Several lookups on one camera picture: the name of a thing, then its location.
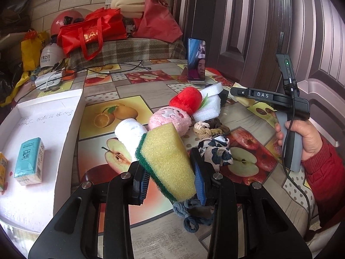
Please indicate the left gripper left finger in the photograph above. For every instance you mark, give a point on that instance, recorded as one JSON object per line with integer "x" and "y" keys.
{"x": 139, "y": 184}

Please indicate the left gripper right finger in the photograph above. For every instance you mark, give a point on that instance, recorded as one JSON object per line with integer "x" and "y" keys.
{"x": 205, "y": 190}

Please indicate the leopard print scrunchie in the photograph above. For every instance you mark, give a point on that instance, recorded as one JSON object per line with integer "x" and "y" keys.
{"x": 216, "y": 151}

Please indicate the yellow green sponge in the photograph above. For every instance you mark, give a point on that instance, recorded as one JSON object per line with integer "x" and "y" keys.
{"x": 162, "y": 154}

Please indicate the white towel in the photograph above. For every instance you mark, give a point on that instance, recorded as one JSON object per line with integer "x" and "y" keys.
{"x": 129, "y": 132}

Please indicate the pink plush toy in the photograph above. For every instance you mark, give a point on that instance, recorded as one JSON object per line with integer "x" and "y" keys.
{"x": 169, "y": 114}

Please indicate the red plush apple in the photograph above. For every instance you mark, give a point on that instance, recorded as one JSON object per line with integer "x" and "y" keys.
{"x": 188, "y": 100}

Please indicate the white foam block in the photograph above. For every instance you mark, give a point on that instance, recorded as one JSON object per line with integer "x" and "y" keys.
{"x": 211, "y": 103}

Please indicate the red sleeve forearm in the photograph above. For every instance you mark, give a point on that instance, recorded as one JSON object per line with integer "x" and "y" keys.
{"x": 325, "y": 176}

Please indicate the right hand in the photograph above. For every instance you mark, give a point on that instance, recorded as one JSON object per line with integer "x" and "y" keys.
{"x": 311, "y": 139}

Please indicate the red cushion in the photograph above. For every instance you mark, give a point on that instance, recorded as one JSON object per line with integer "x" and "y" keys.
{"x": 212, "y": 71}

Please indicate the white shallow tray box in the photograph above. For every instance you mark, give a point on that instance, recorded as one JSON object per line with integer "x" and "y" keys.
{"x": 55, "y": 119}

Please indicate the smartphone on stand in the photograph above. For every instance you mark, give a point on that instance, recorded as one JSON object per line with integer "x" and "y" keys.
{"x": 196, "y": 59}

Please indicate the teal tissue pack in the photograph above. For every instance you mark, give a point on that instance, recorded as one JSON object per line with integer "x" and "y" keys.
{"x": 29, "y": 165}

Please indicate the plaid covered bench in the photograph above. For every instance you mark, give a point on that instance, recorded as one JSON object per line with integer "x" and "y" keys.
{"x": 127, "y": 51}

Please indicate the white power bank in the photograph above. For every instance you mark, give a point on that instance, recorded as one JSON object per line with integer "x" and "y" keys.
{"x": 49, "y": 80}

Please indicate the yellow green tissue pack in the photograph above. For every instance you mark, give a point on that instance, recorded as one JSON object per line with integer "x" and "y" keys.
{"x": 3, "y": 166}

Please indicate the white helmet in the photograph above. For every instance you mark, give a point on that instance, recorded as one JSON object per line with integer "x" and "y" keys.
{"x": 51, "y": 55}

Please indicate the red cloth bag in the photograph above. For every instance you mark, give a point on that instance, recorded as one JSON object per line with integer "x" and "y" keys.
{"x": 157, "y": 23}

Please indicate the red tote bag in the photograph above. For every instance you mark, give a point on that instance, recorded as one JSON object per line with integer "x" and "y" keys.
{"x": 89, "y": 35}

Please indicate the yellow shopping bag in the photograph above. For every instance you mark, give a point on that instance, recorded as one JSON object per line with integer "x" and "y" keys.
{"x": 31, "y": 48}

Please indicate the pink helmet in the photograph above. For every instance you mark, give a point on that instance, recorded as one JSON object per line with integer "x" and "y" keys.
{"x": 63, "y": 19}

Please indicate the cream foam stack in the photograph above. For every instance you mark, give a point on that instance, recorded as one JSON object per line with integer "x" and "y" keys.
{"x": 132, "y": 9}

